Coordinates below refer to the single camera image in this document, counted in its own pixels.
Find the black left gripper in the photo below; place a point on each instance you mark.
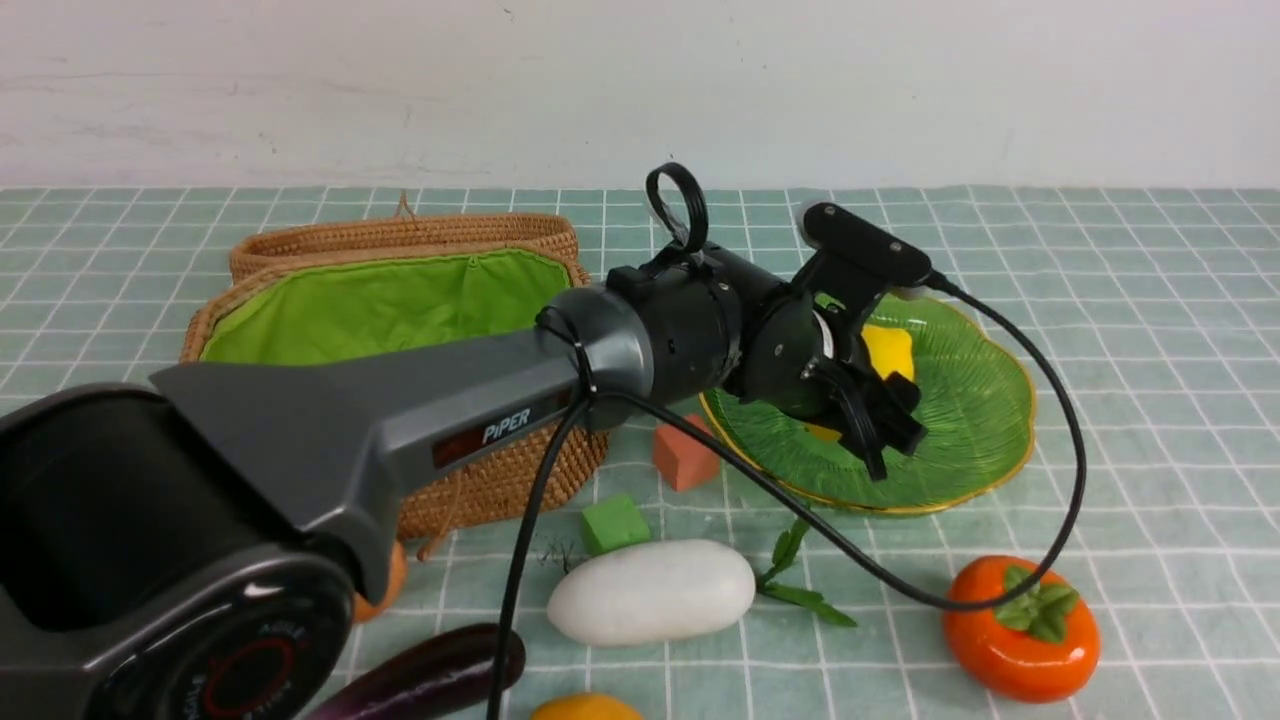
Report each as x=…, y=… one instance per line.
x=806, y=360

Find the yellow lemon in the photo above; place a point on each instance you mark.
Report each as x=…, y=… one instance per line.
x=876, y=351

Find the white radish with leaves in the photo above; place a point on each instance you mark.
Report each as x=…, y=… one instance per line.
x=665, y=591

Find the orange persimmon green calyx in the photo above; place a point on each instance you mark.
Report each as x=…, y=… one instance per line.
x=1042, y=647

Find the orange yellow mango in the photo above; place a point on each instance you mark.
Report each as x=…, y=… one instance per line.
x=586, y=706

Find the dark purple eggplant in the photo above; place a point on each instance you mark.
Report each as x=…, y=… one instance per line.
x=436, y=678

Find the brown potato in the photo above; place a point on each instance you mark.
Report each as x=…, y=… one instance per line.
x=363, y=610

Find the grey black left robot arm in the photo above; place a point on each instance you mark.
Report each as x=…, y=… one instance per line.
x=192, y=549

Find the green checkered tablecloth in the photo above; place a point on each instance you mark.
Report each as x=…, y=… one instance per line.
x=1157, y=307

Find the green glass leaf plate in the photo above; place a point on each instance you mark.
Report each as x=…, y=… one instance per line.
x=978, y=404

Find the orange foam cube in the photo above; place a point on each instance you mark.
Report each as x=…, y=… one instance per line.
x=682, y=462

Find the green foam cube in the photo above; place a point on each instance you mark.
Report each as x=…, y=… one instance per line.
x=613, y=523

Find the wicker basket lid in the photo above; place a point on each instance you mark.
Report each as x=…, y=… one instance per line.
x=404, y=230

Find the woven wicker basket green lining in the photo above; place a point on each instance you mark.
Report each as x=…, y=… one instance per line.
x=321, y=307

